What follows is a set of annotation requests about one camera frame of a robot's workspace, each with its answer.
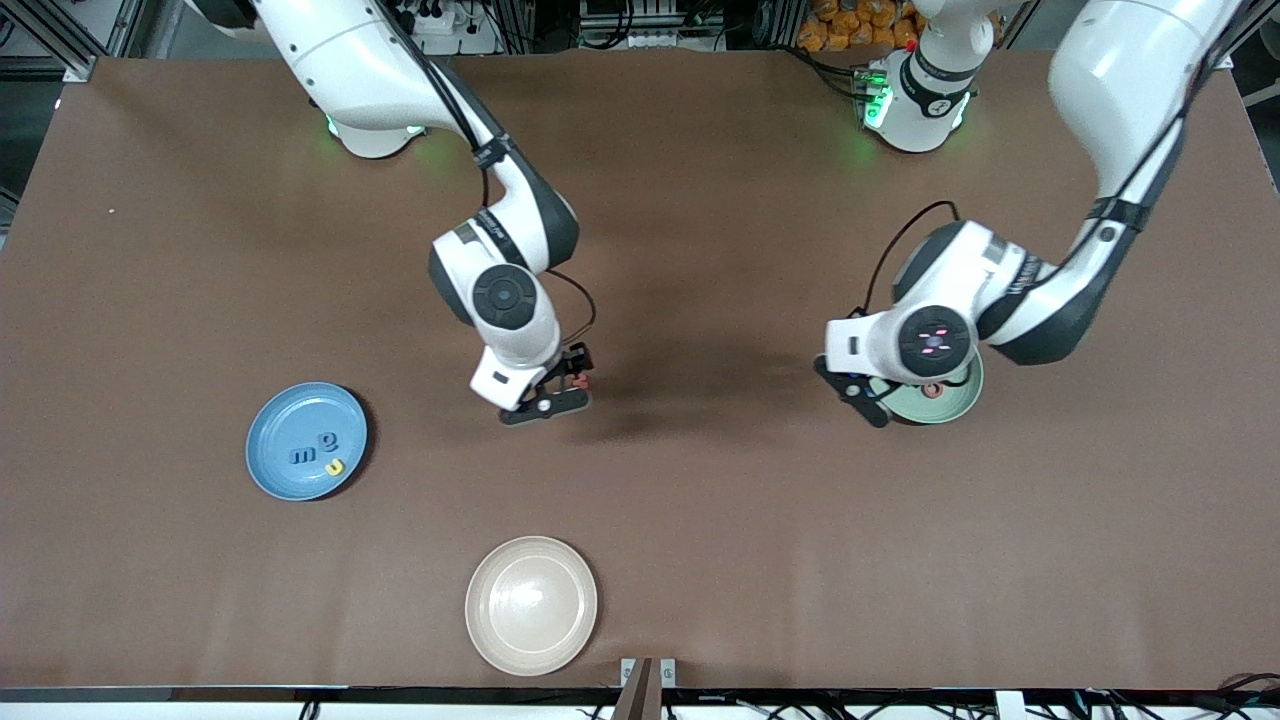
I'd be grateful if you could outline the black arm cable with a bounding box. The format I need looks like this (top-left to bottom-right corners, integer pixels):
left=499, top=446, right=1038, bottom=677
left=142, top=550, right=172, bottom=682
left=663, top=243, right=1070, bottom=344
left=848, top=0, right=1241, bottom=319
left=380, top=0, right=598, bottom=351

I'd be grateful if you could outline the metal table edge bracket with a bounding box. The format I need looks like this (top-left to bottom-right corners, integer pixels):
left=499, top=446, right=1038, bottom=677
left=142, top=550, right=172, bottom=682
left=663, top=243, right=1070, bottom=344
left=620, top=657, right=678, bottom=689

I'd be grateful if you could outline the white power strip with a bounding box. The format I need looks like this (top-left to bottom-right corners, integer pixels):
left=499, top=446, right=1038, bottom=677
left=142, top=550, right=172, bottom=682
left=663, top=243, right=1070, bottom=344
left=395, top=0, right=476, bottom=39

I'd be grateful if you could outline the orange snack bag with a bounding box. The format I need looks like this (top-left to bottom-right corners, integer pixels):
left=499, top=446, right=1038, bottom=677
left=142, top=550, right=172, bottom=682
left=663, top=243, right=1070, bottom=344
left=797, top=0, right=926, bottom=51

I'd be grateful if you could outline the green round plate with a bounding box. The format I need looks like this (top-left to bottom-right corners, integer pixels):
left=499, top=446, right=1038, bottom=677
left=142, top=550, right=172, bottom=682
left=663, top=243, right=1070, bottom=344
left=868, top=355, right=985, bottom=425

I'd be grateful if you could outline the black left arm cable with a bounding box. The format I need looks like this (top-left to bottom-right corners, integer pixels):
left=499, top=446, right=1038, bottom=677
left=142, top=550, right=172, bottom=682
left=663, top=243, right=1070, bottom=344
left=848, top=0, right=1241, bottom=319

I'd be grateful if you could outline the black equipment rack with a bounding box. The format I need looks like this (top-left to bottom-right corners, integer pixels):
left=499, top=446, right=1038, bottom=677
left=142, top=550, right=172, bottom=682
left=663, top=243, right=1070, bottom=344
left=578, top=0, right=726, bottom=51

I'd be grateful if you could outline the aluminium frame profile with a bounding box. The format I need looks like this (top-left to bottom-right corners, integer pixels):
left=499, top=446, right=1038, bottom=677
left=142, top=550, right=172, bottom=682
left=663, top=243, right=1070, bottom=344
left=0, top=0, right=96, bottom=83
left=1200, top=0, right=1280, bottom=71

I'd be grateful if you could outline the beige round plate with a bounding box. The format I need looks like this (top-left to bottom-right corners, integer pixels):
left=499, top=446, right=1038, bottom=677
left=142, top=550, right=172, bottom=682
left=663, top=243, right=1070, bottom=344
left=465, top=536, right=599, bottom=677

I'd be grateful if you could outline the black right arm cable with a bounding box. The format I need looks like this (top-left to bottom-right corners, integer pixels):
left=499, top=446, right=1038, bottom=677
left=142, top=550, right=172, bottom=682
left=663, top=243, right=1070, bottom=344
left=380, top=0, right=598, bottom=351

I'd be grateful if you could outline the blue round plate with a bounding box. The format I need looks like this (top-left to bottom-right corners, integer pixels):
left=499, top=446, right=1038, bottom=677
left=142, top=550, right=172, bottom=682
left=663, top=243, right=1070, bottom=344
left=245, top=382, right=369, bottom=502

